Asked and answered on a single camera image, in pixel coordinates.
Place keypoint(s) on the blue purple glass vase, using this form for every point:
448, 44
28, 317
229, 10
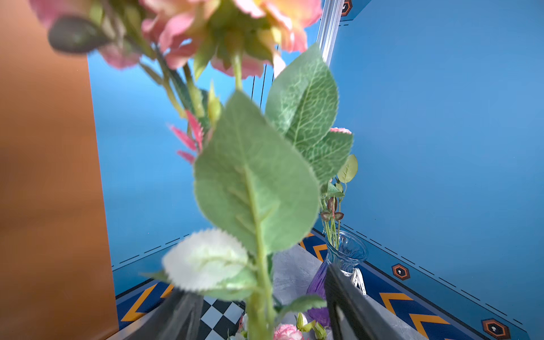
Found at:
350, 253

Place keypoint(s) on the pink double bloom stem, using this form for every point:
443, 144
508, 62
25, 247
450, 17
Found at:
334, 192

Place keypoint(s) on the bunch of pink flowers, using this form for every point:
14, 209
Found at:
301, 330

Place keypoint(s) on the black white chessboard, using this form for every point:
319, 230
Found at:
220, 319

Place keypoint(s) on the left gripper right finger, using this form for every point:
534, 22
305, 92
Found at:
351, 314

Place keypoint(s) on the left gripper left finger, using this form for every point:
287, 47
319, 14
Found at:
177, 318

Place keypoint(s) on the large peach bloom stem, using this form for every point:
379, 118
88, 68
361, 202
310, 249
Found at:
258, 100

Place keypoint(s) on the right aluminium corner post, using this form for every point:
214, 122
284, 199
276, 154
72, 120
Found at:
328, 29

